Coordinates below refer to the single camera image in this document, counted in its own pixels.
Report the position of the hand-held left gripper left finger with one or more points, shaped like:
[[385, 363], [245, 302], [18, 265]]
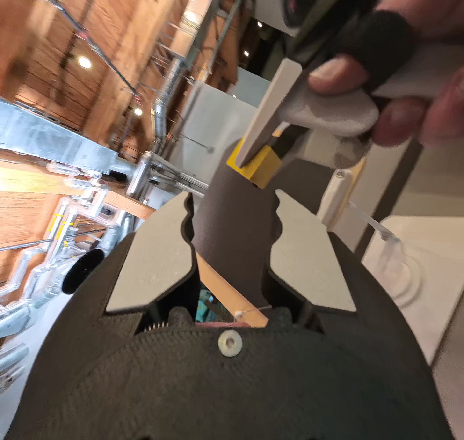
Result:
[[152, 266]]

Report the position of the metal conduit pipe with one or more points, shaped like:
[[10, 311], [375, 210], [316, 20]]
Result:
[[196, 142]]

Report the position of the silver ventilation duct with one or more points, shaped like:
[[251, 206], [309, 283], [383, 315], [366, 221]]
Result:
[[43, 280]]

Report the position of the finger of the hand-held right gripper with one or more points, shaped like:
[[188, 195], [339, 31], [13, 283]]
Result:
[[333, 113], [272, 106]]

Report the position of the wooden beam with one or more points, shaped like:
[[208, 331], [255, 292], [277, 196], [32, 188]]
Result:
[[43, 182]]

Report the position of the person's right hand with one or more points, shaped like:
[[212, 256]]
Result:
[[435, 5]]

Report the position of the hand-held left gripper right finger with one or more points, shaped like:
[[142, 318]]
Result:
[[312, 266]]

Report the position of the yellow toy cube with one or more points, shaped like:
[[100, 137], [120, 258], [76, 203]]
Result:
[[261, 168]]

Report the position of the black disc on pole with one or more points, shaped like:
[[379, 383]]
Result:
[[81, 269]]

